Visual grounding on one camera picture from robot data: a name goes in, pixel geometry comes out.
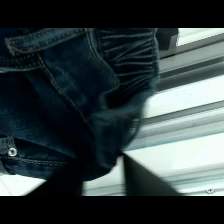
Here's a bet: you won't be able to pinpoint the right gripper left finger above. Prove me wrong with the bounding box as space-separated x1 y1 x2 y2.
26 162 85 197

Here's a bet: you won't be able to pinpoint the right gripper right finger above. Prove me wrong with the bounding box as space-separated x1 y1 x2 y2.
122 153 182 197

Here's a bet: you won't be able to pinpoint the blue jeans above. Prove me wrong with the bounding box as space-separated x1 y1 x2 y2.
0 28 161 183

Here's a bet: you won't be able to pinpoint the silver frame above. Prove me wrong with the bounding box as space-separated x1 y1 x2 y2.
83 33 224 197

